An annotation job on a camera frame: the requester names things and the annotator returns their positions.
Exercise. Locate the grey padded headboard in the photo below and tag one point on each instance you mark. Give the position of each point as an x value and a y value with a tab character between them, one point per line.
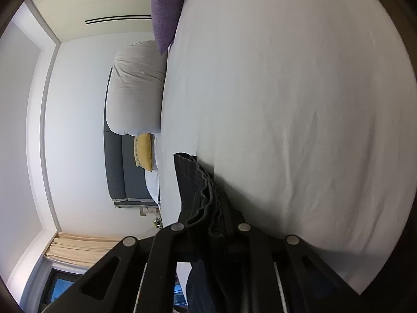
114	169

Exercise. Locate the wall socket plate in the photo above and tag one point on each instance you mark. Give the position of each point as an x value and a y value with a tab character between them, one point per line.
149	212

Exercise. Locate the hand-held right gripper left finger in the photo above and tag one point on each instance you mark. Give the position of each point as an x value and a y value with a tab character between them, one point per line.
166	244

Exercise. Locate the white wardrobe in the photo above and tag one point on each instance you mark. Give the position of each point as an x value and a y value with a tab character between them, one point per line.
97	9

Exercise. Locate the white rolled duvet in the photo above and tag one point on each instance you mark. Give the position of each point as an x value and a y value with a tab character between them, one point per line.
136	88

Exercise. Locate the beige curtain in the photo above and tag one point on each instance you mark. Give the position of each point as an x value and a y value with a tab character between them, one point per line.
84	246

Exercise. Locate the bed with white sheet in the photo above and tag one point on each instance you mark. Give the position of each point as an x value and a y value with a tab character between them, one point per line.
293	120

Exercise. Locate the yellow cushion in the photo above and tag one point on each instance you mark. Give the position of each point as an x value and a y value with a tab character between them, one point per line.
144	151

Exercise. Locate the white pillow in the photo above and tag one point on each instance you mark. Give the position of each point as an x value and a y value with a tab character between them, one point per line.
151	182

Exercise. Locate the purple cushion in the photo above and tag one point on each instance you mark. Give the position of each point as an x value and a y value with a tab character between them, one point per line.
167	9

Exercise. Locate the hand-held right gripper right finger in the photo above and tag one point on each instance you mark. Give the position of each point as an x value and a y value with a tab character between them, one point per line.
251	244

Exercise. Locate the black pants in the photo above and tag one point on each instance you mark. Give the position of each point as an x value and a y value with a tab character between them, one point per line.
202	202

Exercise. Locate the window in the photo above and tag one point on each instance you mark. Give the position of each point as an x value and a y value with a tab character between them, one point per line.
62	287

